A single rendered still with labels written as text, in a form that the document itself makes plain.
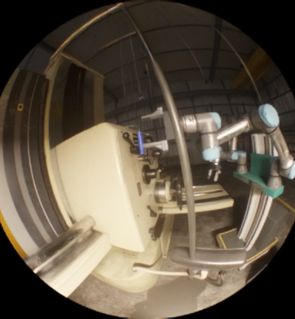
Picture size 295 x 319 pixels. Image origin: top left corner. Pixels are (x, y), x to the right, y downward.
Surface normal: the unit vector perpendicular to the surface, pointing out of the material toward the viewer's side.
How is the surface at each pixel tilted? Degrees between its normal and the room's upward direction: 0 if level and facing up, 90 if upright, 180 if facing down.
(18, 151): 90
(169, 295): 0
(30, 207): 90
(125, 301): 0
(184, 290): 0
